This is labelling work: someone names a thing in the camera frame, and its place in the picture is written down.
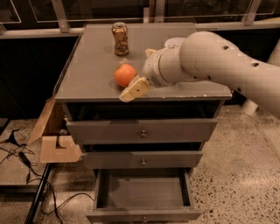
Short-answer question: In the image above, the orange soda can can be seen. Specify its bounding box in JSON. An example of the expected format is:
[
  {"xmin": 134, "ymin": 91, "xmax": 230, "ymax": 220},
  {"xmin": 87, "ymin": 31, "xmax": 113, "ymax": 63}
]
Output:
[{"xmin": 111, "ymin": 22, "xmax": 129, "ymax": 56}]

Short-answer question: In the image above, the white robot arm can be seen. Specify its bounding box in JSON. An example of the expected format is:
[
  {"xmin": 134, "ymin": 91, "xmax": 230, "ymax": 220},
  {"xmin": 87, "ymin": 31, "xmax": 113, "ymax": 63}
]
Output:
[{"xmin": 119, "ymin": 31, "xmax": 280, "ymax": 118}]

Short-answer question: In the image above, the black cable on floor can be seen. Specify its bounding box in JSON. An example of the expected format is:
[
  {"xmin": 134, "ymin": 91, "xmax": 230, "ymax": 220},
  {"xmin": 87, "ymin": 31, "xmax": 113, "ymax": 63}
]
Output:
[{"xmin": 0, "ymin": 145, "xmax": 95, "ymax": 224}]

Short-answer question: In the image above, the grey middle drawer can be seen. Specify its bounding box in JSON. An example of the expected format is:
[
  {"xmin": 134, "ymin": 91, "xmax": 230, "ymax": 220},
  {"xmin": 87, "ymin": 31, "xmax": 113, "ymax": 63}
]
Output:
[{"xmin": 81, "ymin": 150, "xmax": 202, "ymax": 169}]

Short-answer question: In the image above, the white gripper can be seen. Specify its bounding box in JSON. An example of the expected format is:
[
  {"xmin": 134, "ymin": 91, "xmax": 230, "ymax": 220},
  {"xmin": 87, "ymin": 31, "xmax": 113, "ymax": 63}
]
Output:
[{"xmin": 119, "ymin": 48, "xmax": 181, "ymax": 102}]

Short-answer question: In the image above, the open cardboard box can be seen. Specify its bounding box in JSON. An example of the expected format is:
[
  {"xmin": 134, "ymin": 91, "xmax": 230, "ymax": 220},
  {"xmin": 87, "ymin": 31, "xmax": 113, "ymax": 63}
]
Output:
[{"xmin": 27, "ymin": 96, "xmax": 81, "ymax": 163}]

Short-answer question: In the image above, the orange fruit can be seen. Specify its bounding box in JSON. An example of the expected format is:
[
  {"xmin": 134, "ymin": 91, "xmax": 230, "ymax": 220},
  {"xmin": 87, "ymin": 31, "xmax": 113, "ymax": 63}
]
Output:
[{"xmin": 114, "ymin": 64, "xmax": 137, "ymax": 88}]

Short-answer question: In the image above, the white bowl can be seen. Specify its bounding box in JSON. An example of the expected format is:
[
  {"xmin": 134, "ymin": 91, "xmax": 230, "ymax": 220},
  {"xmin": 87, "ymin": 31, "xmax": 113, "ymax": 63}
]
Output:
[{"xmin": 164, "ymin": 38, "xmax": 186, "ymax": 48}]

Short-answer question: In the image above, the metal window railing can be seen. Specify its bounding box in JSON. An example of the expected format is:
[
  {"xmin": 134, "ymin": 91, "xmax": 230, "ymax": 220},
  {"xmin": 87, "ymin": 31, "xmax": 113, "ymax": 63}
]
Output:
[{"xmin": 0, "ymin": 0, "xmax": 280, "ymax": 39}]

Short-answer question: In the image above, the grey top drawer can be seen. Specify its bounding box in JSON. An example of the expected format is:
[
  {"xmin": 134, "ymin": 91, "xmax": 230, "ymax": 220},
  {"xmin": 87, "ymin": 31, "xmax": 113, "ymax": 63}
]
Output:
[{"xmin": 66, "ymin": 118, "xmax": 217, "ymax": 144}]

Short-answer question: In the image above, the grey drawer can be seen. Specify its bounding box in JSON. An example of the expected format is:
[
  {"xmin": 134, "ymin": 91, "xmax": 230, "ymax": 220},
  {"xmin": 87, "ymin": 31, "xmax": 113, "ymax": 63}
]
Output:
[
  {"xmin": 66, "ymin": 118, "xmax": 217, "ymax": 144},
  {"xmin": 81, "ymin": 150, "xmax": 202, "ymax": 169},
  {"xmin": 87, "ymin": 168, "xmax": 201, "ymax": 224}
]

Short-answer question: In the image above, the grey bottom drawer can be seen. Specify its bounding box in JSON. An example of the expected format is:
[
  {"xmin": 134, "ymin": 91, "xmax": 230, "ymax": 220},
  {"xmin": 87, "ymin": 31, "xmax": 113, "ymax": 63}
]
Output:
[{"xmin": 87, "ymin": 168, "xmax": 201, "ymax": 224}]

